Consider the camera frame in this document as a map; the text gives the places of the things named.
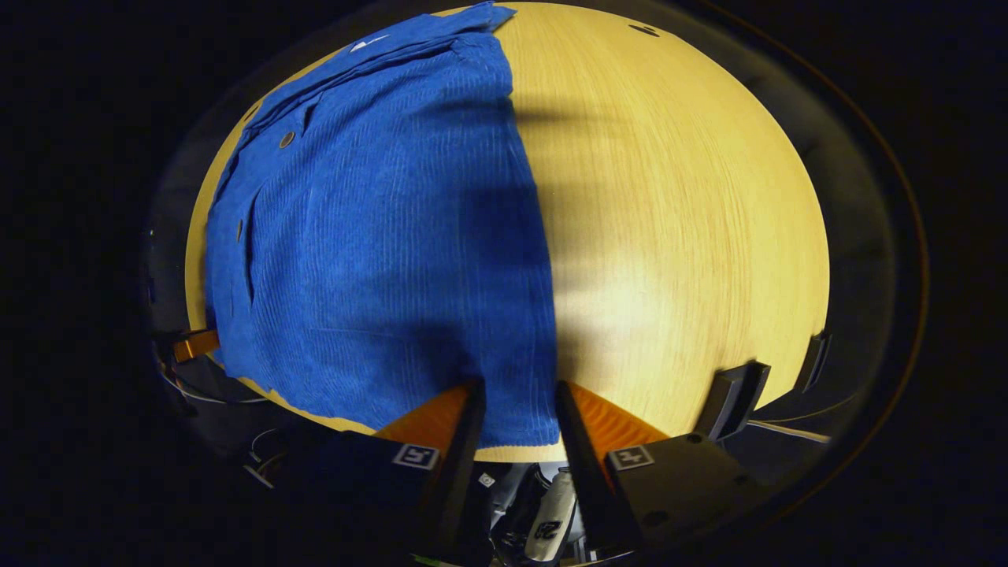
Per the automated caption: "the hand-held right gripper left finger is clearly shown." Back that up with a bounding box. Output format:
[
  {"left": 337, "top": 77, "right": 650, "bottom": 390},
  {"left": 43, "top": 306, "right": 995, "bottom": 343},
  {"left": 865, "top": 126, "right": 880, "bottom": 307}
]
[{"left": 295, "top": 378, "right": 493, "bottom": 567}]

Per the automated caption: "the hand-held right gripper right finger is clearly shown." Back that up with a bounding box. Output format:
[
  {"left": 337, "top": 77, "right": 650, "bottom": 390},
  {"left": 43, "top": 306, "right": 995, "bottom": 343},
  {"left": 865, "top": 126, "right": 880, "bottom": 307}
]
[{"left": 555, "top": 380, "right": 769, "bottom": 560}]

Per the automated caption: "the blue corduroy shirt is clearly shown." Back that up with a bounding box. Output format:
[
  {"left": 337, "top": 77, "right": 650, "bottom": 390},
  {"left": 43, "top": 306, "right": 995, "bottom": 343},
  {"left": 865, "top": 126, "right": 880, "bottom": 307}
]
[{"left": 203, "top": 2, "right": 561, "bottom": 450}]

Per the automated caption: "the grey curved object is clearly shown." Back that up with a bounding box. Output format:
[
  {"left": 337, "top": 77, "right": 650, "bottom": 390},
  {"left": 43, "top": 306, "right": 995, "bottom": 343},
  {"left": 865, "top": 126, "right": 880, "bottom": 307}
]
[{"left": 526, "top": 466, "right": 578, "bottom": 562}]

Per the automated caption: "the white cable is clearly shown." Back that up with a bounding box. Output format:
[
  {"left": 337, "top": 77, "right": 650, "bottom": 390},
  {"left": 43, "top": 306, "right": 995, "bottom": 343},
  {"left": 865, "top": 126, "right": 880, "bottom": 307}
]
[{"left": 747, "top": 420, "right": 832, "bottom": 444}]

